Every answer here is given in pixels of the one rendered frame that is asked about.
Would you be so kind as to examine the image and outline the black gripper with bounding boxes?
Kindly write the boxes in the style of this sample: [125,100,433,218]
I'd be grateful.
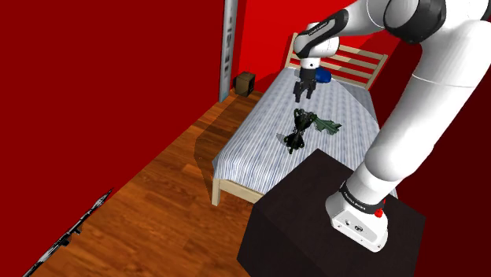
[293,68,317,104]

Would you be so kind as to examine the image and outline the blue pillow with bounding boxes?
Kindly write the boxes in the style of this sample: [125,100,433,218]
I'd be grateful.
[314,68,333,84]

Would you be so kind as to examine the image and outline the green leaf-shaped object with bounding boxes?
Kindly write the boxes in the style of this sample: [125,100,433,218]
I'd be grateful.
[313,116,343,136]

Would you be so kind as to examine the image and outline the brown small box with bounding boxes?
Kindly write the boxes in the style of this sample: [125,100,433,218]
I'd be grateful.
[234,71,257,98]

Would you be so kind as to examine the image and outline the wooden bed with striped cover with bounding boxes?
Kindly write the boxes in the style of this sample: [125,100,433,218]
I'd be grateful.
[210,32,399,207]

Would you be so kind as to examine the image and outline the grey tall door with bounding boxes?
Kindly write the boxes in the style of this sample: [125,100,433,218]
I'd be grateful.
[218,0,239,103]

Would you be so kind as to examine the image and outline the dark robot stand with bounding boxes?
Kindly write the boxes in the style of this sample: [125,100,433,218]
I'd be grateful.
[236,148,426,277]

